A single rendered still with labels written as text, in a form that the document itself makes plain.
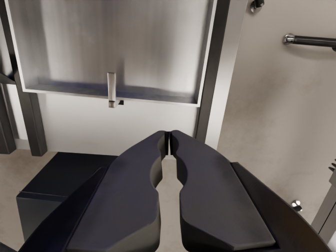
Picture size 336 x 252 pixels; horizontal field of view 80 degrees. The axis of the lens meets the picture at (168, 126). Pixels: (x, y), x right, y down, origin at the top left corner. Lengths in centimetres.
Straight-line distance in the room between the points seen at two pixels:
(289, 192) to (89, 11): 177
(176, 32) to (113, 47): 9
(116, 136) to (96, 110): 6
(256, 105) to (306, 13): 53
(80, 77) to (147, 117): 12
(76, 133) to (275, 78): 119
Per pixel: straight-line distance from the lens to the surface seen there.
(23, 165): 180
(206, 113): 33
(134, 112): 35
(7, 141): 45
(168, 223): 186
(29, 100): 38
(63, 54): 36
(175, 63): 33
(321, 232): 138
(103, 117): 37
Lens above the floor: 120
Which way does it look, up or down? 66 degrees down
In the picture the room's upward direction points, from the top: 180 degrees clockwise
